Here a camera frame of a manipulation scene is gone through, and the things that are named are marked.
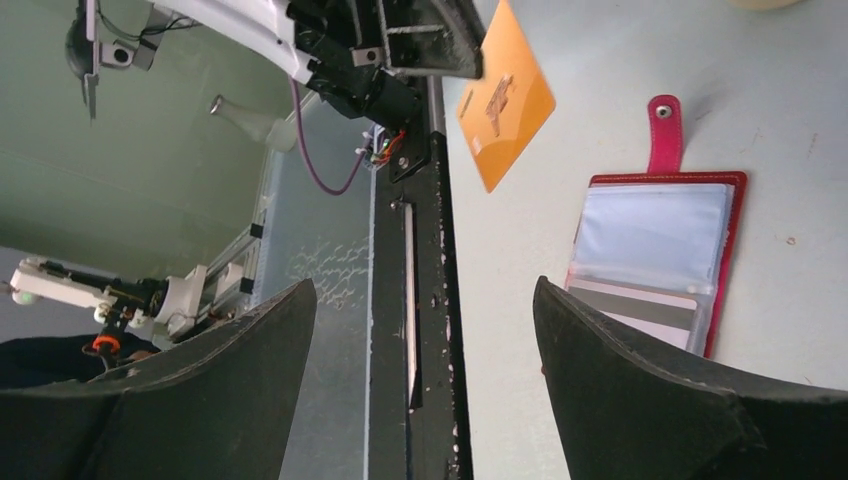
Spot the white apparatus behind table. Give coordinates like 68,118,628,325
10,257,207,362

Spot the beige oval tray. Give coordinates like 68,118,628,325
727,0,802,11

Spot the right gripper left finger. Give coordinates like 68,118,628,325
1,279,317,479

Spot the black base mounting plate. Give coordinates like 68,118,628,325
366,77,473,479

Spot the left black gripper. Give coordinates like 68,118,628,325
288,0,486,93

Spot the red card holder wallet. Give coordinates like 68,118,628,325
565,94,748,358

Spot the gold black card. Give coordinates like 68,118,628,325
456,1,556,193

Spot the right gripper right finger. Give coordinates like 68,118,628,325
533,277,847,479

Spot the glass flask in background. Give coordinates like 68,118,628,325
209,95,298,152

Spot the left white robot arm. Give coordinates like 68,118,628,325
160,1,485,129

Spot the aluminium frame rail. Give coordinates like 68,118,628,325
198,86,446,480

